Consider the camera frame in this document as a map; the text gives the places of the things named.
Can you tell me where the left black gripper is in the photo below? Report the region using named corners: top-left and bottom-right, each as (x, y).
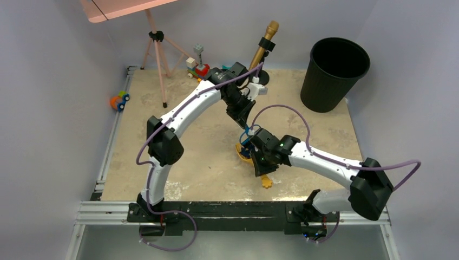
top-left (222, 91), bottom-right (256, 129)

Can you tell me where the blue hand brush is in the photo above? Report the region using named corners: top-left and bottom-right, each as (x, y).
top-left (239, 125), bottom-right (254, 157)

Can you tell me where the yellow slotted plastic scoop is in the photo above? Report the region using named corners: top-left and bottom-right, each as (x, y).
top-left (235, 144), bottom-right (273, 189)

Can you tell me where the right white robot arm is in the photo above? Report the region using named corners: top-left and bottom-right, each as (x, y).
top-left (248, 128), bottom-right (394, 221)

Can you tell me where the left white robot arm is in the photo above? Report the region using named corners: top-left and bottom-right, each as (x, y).
top-left (135, 63), bottom-right (261, 222)

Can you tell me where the toy block train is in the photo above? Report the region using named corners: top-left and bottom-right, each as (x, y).
top-left (186, 44), bottom-right (210, 82)

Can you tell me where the black base bar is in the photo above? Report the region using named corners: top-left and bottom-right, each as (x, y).
top-left (127, 201), bottom-right (334, 240)

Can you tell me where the gold microphone on stand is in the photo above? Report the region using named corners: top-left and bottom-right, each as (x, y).
top-left (249, 20), bottom-right (279, 85)

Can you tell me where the pink tripod stand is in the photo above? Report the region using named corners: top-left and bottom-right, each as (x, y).
top-left (80, 0), bottom-right (191, 108)

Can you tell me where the black waste bin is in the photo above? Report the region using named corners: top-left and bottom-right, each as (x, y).
top-left (300, 37), bottom-right (370, 113)

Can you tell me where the orange green toy wheel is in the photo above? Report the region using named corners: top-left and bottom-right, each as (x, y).
top-left (109, 91), bottom-right (130, 112)

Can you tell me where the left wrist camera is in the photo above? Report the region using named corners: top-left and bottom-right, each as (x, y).
top-left (246, 76), bottom-right (268, 101)

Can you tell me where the aluminium frame rail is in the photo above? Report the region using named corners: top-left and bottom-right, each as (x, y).
top-left (66, 66), bottom-right (139, 260)

